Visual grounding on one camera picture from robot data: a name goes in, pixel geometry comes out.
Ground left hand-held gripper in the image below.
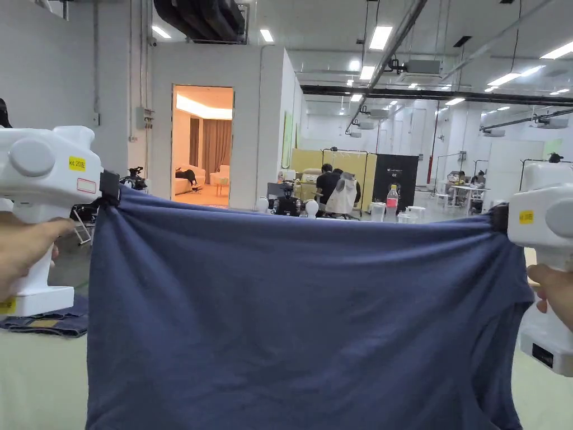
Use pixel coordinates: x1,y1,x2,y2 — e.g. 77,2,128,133
0,126,121,317

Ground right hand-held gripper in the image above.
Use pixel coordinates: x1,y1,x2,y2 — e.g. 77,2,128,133
490,161,573,377

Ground dark blue shirt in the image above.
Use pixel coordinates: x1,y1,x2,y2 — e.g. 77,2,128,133
84,184,536,430

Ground person's right hand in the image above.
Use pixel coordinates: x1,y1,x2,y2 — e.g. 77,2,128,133
526,263,573,333

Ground person's left hand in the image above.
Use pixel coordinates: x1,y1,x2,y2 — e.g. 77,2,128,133
0,212,76,304

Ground group of people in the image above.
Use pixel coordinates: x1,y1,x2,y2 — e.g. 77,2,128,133
445,169,492,212

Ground black robot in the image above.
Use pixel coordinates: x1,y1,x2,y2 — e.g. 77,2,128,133
118,166,149,192

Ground metal clothes rack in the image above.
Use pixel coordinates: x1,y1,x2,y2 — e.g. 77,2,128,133
429,153,469,199

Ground cream sofa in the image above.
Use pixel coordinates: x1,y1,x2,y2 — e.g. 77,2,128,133
174,166,206,196

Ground folded dark denim garment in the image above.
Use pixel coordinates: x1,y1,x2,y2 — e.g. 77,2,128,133
0,293,90,338

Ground clear bottle with red label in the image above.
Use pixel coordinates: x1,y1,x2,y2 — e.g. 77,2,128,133
386,184,401,224

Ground cream armchair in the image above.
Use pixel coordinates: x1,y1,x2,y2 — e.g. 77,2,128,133
210,165,231,198

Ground bed with pale green sheet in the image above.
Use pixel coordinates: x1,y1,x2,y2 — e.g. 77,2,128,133
0,245,573,430

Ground robot with white round hands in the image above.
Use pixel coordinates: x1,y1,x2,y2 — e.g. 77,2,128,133
257,181,321,219

